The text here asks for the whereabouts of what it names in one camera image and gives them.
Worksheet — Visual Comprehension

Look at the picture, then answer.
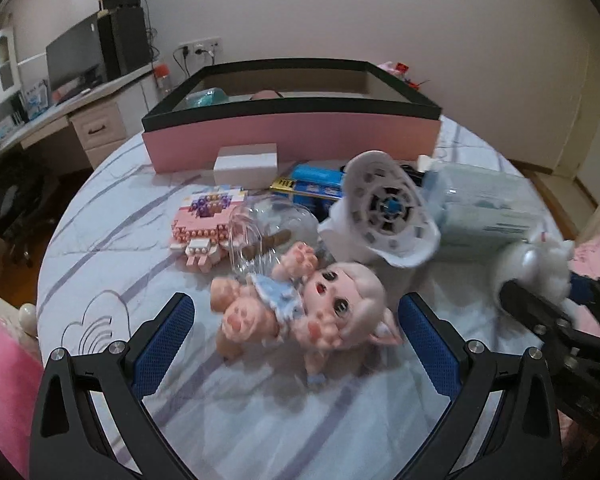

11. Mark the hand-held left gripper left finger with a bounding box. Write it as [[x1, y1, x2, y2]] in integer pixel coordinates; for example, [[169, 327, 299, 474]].
[[28, 291, 197, 480]]

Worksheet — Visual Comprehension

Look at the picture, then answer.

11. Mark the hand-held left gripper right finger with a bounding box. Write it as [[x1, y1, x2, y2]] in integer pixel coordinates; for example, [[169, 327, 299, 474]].
[[396, 291, 564, 480]]

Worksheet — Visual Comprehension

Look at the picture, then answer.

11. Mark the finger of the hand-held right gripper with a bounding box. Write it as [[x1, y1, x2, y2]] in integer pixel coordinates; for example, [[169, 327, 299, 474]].
[[569, 271, 600, 307], [499, 281, 573, 335]]

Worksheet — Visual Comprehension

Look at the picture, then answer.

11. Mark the white plush toy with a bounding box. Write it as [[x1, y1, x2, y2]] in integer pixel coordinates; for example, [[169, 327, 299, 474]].
[[495, 231, 577, 307]]

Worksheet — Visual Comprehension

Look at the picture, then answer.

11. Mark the gold and blue box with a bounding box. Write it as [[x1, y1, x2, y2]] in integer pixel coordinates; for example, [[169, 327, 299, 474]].
[[269, 176, 301, 196]]

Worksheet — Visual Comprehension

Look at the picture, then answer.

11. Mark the pink storage box black rim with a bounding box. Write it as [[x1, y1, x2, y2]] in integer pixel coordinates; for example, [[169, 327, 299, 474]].
[[141, 59, 443, 174]]

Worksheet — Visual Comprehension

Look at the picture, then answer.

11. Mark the light blue plastic package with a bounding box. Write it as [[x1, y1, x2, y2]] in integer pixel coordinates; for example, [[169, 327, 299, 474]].
[[424, 164, 548, 262]]

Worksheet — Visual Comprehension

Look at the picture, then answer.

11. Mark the white striped tablecloth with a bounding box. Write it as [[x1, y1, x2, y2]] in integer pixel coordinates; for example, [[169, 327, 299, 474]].
[[36, 115, 571, 480]]

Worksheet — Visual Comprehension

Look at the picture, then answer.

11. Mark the pink brick figure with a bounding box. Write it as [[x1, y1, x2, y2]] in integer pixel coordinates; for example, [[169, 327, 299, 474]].
[[169, 186, 249, 274]]

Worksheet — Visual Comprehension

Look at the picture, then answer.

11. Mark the white round perforated toy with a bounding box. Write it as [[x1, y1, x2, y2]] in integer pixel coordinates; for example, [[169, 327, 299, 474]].
[[316, 149, 442, 269]]

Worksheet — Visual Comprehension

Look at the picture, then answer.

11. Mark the white bedpost knob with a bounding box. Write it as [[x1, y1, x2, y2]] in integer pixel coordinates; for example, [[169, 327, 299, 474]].
[[19, 302, 39, 334]]

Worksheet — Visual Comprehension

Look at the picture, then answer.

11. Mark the pink blanket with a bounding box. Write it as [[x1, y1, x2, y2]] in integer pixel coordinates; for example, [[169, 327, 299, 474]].
[[0, 284, 47, 466]]

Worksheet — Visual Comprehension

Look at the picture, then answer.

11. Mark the small white box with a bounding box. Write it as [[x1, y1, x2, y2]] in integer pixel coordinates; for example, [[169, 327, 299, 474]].
[[213, 143, 280, 187]]

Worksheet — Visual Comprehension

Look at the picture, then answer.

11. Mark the blue pouch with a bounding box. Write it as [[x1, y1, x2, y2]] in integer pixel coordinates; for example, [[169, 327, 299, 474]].
[[290, 162, 347, 202]]

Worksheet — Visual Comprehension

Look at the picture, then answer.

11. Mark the black office chair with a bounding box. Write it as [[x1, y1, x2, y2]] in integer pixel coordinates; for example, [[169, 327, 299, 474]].
[[0, 157, 58, 268]]

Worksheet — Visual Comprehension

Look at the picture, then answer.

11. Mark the white desk with drawers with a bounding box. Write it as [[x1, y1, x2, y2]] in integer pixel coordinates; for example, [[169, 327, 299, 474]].
[[0, 64, 157, 172]]

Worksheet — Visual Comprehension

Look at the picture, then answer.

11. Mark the teal round toy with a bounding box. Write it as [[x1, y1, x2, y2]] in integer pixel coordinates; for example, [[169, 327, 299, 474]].
[[186, 88, 229, 107]]

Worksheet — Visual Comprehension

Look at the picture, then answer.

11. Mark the red-capped bottle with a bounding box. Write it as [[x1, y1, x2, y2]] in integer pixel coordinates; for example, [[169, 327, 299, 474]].
[[154, 62, 174, 94]]

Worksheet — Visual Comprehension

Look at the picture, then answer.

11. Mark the pink toy behind box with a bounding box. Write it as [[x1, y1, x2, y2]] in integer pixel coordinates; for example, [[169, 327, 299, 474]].
[[379, 60, 427, 87]]

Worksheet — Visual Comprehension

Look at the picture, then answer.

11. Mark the blue box on desk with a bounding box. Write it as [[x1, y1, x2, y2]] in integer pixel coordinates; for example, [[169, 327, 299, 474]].
[[22, 79, 52, 112]]

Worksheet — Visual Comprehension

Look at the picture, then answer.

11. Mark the black computer monitor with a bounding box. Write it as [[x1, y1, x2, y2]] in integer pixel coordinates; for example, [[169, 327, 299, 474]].
[[45, 13, 107, 94]]

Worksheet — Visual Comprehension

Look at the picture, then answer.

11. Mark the black computer tower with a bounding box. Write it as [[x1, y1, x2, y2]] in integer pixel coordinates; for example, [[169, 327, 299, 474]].
[[97, 5, 149, 82]]

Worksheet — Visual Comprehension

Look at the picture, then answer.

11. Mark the white wall outlet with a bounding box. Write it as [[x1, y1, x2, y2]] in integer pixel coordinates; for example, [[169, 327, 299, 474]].
[[178, 36, 224, 59]]

